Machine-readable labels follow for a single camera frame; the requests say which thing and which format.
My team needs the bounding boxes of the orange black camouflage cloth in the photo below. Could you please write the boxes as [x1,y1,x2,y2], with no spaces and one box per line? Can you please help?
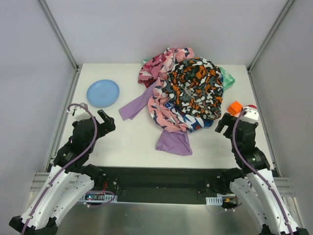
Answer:
[162,57,224,120]

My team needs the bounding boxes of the lilac purple cloth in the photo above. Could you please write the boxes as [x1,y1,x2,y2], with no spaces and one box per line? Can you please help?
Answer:
[119,82,193,156]

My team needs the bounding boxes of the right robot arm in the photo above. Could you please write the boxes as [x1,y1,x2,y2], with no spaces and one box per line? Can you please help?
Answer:
[211,113,309,235]

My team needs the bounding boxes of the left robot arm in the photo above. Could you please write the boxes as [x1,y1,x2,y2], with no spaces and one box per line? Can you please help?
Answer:
[9,108,116,235]

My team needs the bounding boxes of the pink patterned cloth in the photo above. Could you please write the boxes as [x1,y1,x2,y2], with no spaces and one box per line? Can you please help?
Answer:
[148,47,195,132]

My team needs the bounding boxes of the crimson pink camouflage cloth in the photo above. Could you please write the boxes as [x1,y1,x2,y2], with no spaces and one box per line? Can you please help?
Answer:
[138,53,166,88]

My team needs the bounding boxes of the orange cube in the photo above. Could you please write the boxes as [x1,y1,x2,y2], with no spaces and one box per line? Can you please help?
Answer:
[227,101,243,116]

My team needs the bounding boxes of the blue plastic plate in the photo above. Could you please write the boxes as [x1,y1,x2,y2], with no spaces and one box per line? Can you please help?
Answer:
[86,79,120,107]

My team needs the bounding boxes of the red ball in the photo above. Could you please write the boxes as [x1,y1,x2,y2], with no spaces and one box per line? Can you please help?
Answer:
[245,104,257,110]

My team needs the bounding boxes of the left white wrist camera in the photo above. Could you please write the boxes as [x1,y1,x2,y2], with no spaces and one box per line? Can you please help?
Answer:
[67,102,90,121]

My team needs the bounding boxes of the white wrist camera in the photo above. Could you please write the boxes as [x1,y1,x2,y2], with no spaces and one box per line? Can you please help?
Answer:
[241,107,259,123]
[67,102,90,121]

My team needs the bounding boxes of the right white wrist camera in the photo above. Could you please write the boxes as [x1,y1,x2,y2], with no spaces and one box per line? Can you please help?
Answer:
[241,107,259,123]

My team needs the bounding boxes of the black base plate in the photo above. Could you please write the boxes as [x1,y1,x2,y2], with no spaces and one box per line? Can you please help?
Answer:
[47,164,247,203]

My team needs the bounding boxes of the left slotted cable duct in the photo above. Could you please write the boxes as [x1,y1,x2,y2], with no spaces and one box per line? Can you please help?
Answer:
[78,192,118,204]

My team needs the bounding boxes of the slotted cable duct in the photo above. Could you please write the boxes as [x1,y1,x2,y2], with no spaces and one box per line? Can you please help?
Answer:
[205,196,238,206]
[78,192,118,204]

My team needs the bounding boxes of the right slotted cable duct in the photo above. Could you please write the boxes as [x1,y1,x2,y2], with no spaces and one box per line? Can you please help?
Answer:
[205,196,238,206]

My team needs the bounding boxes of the aluminium front rail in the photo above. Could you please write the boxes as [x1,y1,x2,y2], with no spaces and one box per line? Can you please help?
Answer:
[30,172,296,197]

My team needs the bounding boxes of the left aluminium frame post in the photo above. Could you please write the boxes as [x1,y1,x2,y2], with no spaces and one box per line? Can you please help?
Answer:
[36,0,83,71]

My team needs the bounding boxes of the aluminium frame post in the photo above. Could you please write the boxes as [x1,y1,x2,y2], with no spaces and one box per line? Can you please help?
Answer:
[246,0,297,74]
[36,0,83,71]

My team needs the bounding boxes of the right aluminium frame post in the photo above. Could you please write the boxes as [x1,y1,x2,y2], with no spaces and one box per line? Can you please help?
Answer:
[246,0,297,74]

